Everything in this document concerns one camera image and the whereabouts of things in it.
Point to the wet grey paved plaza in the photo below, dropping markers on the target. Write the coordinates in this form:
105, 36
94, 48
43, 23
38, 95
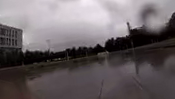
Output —
90, 82

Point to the row of dark trees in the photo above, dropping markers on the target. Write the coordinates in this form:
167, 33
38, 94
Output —
115, 42

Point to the tall lamp pole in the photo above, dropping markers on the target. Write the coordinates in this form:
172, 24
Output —
49, 49

